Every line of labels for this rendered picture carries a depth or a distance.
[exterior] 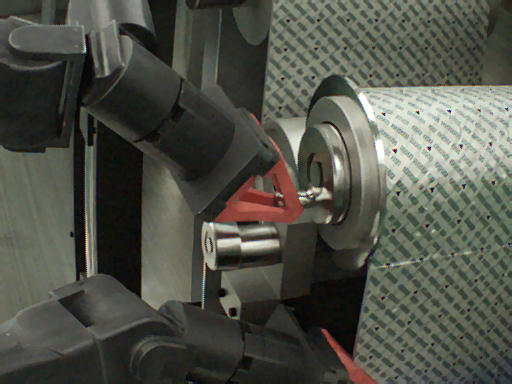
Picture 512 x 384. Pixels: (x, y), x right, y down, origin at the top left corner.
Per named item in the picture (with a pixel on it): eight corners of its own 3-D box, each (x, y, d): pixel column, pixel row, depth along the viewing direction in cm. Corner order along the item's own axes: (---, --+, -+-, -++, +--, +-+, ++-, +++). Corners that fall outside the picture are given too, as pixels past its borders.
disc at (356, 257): (295, 208, 92) (313, 45, 84) (300, 207, 92) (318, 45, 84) (363, 308, 80) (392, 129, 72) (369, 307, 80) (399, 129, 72)
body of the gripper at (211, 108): (213, 230, 74) (137, 177, 70) (169, 154, 82) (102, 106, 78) (280, 160, 73) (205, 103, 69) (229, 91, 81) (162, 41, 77)
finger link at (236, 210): (276, 265, 81) (189, 206, 75) (243, 213, 86) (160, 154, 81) (341, 199, 80) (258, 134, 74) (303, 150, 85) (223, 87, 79)
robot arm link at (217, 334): (182, 315, 73) (153, 283, 78) (146, 394, 73) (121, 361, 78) (264, 339, 76) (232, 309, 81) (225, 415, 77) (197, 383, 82)
